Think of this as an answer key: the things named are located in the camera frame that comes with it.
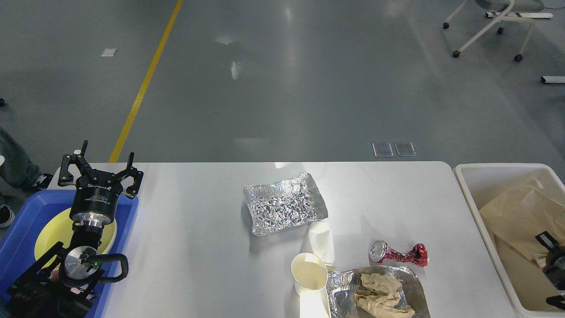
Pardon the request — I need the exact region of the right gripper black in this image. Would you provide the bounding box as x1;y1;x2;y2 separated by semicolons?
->
535;231;565;310

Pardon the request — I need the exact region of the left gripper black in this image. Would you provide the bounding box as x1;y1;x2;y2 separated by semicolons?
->
58;140;144;228

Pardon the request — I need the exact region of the yellow plastic plate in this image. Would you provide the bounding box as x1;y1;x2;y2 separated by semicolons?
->
34;208;107;260

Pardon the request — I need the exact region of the brown paper bag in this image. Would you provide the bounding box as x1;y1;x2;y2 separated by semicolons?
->
479;185;565;312

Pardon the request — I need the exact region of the pink mug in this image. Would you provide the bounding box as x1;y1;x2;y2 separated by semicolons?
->
50;269;61;284

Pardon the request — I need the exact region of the foil tray with paper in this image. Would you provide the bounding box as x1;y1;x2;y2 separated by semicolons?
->
327;265;430;318

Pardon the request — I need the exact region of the brown paper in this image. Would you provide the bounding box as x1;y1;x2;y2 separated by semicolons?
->
354;273;415;318

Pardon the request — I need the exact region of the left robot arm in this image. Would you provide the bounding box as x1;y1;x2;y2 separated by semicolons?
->
6;140;143;318

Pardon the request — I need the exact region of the person in grey trousers sneakers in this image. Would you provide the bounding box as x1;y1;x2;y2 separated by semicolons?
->
0;127;54;228

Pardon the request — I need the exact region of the white plastic bin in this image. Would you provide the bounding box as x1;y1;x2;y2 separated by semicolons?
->
454;163;564;318

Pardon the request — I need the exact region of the crushed red soda can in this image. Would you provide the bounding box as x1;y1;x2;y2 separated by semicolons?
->
369;240;429;267

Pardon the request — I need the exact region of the crumpled foil tray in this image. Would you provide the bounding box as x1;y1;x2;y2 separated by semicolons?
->
243;173;328;237

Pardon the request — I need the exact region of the white furniture leg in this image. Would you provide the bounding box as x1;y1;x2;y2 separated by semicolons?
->
540;75;565;84

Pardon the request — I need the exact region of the right floor outlet plate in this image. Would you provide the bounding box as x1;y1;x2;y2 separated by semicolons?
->
394;142;417;157

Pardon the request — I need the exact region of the floor outlet plate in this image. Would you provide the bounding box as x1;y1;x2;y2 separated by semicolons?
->
373;142;394;158
394;142;417;157

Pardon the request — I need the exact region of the left floor outlet plate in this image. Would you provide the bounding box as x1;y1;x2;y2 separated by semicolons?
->
373;142;394;158

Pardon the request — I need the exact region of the white paper cup lying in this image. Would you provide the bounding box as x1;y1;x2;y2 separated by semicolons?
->
308;221;335;265

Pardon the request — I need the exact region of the white paper cup upright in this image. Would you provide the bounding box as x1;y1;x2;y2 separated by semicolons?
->
290;252;328;296

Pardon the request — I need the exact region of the white rolling chair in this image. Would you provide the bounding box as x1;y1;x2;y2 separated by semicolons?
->
442;0;551;63

